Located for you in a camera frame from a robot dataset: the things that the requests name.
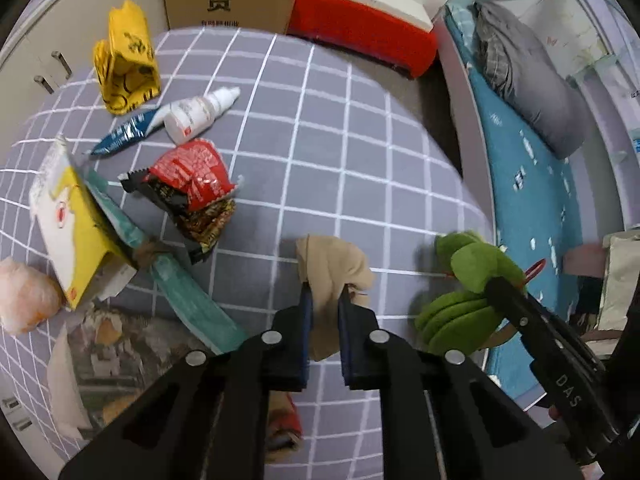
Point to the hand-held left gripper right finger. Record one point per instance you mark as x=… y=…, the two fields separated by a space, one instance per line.
x=346 y=326

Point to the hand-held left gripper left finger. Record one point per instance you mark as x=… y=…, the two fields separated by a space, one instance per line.
x=306 y=321

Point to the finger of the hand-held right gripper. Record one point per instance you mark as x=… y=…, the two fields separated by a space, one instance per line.
x=575 y=337
x=560 y=375

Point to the beige sock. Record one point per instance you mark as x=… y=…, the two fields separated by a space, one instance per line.
x=330 y=265

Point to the green plush toy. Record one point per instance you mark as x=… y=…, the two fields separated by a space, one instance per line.
x=470 y=260

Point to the blue white sachet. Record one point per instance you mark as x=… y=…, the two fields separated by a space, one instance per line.
x=125 y=132

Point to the yellow packet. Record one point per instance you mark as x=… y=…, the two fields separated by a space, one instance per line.
x=125 y=60

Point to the beige bag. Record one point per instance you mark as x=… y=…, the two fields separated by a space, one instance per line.
x=622 y=280

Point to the teal long wrapper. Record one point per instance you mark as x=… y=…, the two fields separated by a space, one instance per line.
x=190 y=300

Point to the brown patterned wrapper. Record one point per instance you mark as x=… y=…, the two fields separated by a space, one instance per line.
x=207 y=225

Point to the blue patterned bed sheet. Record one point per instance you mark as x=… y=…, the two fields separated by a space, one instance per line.
x=530 y=200

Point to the red snack wrapper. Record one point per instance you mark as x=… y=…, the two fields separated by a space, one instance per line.
x=192 y=172

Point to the black snack wrapper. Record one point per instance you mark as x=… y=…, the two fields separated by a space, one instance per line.
x=145 y=185

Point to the white plastic bottle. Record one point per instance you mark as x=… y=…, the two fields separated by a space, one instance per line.
x=192 y=115

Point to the yellow white box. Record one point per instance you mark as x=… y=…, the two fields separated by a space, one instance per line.
x=65 y=220

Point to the grey folded blanket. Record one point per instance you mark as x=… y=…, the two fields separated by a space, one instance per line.
x=530 y=80

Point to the red cooler box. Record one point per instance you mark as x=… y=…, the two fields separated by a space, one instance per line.
x=360 y=30

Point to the cream cabinet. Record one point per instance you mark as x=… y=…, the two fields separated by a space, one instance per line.
x=30 y=35

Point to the lilac bed frame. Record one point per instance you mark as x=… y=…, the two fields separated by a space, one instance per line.
x=457 y=90

